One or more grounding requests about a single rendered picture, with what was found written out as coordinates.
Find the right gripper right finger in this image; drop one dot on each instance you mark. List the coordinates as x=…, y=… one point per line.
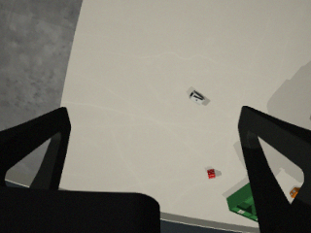
x=274, y=212

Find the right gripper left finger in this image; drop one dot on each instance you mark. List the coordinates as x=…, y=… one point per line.
x=18, y=141

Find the orange nine-volt battery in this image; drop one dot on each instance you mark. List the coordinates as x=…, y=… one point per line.
x=294, y=191

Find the red die with white pips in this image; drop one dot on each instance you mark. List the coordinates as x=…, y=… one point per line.
x=211, y=174

